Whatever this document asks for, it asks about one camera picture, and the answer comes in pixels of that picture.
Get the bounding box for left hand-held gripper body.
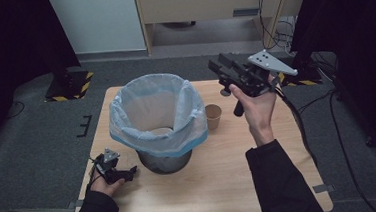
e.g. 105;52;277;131
91;145;129;187

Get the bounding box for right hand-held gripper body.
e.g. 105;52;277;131
215;46;302;119

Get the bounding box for grey trash bin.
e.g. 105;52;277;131
134;124;195;178

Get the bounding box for blue plastic bin bag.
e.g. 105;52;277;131
105;70;212;163

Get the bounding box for person's left hand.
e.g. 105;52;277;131
87;168;128;199

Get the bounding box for person's right hand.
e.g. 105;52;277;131
228;74;282;150

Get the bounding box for brown paper cup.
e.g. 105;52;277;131
204;103;225;132

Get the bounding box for striped black stand base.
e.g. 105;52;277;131
274;55;324;89
42;69;96;104

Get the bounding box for grey tape strip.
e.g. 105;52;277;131
66;199;84;211
313;183;336;194

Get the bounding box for beige wooden desk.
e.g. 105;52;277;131
133;0;315;57

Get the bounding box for black curtain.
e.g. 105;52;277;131
0;0;88;157
287;0;376;176

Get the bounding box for white board panel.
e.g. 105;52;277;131
47;0;148;57

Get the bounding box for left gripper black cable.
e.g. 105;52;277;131
82;156;104;194

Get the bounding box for black socket cable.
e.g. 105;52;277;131
257;0;295;52

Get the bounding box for thin black floor cable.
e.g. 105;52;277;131
6;100;26;120

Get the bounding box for long black floor cable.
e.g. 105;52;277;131
290;86;376;212

